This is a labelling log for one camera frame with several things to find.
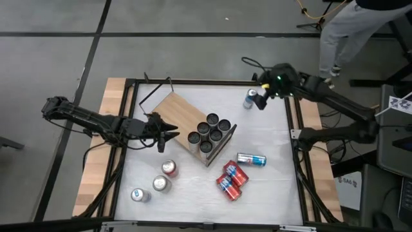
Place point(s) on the blue silver Red Bull can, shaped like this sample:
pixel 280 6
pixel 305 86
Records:
pixel 251 159
pixel 138 194
pixel 248 101

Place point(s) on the silver can with red print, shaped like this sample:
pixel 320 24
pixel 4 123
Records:
pixel 160 183

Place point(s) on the long silver frame bracket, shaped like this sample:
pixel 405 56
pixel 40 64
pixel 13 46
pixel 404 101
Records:
pixel 119 223
pixel 297 228

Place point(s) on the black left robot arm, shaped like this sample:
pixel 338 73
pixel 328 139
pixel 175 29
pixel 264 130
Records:
pixel 83 117

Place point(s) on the wooden table side panel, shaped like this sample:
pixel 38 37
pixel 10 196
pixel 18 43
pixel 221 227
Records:
pixel 325 180
pixel 96 167

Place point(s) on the black tripod stand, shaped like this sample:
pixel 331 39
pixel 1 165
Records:
pixel 310 25

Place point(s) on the Celsius Tropical Vibe can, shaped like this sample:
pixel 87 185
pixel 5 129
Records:
pixel 194 137

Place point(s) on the grey cabinet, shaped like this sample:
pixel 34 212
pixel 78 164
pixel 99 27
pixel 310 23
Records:
pixel 392 151

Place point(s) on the dark keyboard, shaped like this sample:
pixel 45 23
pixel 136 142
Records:
pixel 405 196

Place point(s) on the printed white paper sign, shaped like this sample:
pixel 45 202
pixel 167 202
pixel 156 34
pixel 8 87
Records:
pixel 400 104

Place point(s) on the black stand leg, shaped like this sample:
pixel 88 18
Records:
pixel 11 143

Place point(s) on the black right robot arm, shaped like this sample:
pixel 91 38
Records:
pixel 338 103

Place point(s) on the black desk frame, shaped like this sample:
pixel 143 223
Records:
pixel 399 32

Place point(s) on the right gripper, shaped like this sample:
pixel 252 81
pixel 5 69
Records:
pixel 280 80

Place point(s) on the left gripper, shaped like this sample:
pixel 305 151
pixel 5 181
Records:
pixel 136 128

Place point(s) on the wooden shelf with black frame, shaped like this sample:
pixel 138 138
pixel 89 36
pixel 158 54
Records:
pixel 175 112

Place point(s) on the person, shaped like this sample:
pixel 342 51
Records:
pixel 347 29

